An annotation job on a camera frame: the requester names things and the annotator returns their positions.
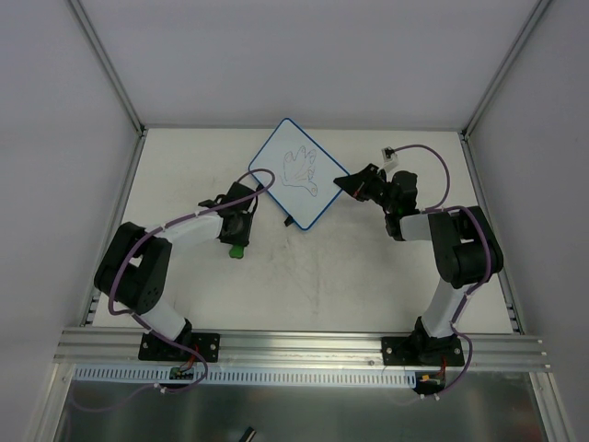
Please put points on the green bone-shaped eraser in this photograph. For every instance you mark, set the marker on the green bone-shaped eraser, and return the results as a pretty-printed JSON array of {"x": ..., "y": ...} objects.
[{"x": 237, "y": 252}]

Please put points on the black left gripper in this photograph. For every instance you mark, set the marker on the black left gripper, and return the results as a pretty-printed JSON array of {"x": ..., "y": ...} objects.
[{"x": 236, "y": 238}]

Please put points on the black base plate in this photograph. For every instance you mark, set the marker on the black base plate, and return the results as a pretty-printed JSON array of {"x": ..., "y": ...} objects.
[
  {"x": 154, "y": 349},
  {"x": 408, "y": 351}
]

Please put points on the blue-framed whiteboard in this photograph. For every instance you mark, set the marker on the blue-framed whiteboard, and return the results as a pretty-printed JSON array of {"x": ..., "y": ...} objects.
[{"x": 304, "y": 173}]

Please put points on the white slotted cable duct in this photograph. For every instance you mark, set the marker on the white slotted cable duct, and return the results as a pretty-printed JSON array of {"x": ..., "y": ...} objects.
[{"x": 247, "y": 376}]

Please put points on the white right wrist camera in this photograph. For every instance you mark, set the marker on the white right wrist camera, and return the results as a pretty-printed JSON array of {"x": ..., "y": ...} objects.
[{"x": 390, "y": 158}]

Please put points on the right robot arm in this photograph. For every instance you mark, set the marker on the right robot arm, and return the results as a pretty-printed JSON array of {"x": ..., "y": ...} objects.
[{"x": 465, "y": 250}]

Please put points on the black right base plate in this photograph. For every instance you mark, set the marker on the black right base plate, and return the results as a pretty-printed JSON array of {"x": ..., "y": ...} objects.
[{"x": 408, "y": 351}]

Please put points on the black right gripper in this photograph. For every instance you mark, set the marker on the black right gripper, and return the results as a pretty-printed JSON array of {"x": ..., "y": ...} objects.
[{"x": 371, "y": 182}]

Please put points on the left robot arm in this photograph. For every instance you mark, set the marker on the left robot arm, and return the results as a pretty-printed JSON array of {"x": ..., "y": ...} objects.
[{"x": 133, "y": 270}]

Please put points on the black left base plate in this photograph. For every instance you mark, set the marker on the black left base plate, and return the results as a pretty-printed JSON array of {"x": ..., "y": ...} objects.
[{"x": 154, "y": 349}]

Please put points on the aluminium mounting rail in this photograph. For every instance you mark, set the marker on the aluminium mounting rail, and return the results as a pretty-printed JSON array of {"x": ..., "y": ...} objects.
[{"x": 298, "y": 349}]

